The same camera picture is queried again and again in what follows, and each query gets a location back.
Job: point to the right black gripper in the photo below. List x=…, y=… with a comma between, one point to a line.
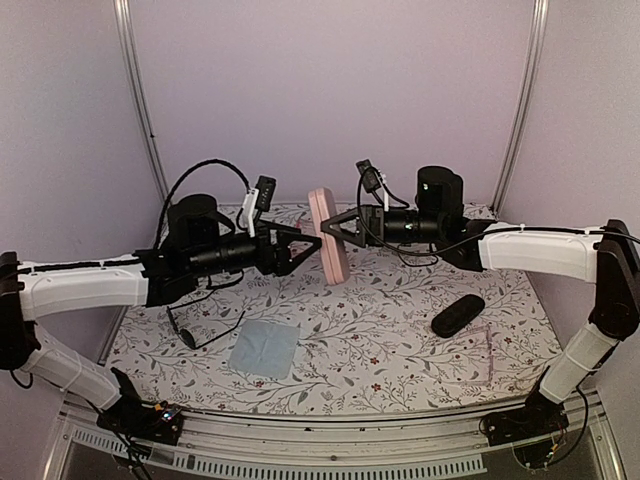
x=374, y=226

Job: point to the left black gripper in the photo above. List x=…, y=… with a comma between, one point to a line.
x=268, y=264

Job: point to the pink glasses case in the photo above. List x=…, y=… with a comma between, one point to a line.
x=333, y=253

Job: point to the light blue cleaning cloth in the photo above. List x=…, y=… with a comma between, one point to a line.
x=265, y=349

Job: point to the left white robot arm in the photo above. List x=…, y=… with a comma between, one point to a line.
x=199, y=242

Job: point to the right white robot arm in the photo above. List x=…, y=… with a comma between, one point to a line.
x=605, y=256

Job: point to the black round sunglasses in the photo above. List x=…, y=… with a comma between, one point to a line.
x=203, y=319

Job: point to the black glasses case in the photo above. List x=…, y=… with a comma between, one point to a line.
x=457, y=316

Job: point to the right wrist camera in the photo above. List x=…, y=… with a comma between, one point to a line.
x=373, y=182

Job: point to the clear pink frame glasses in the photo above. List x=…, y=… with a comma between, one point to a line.
x=477, y=356

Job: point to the front aluminium rail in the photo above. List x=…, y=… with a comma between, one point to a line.
x=446, y=444

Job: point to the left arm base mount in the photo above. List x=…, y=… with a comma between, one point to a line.
x=160, y=422

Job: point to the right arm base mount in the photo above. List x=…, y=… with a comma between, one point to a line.
x=534, y=432

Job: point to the right aluminium frame post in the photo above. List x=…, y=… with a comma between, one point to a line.
x=534, y=50

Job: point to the aluminium frame post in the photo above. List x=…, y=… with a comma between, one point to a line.
x=133, y=72
x=534, y=50

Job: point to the left aluminium frame post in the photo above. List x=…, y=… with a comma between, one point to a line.
x=133, y=72

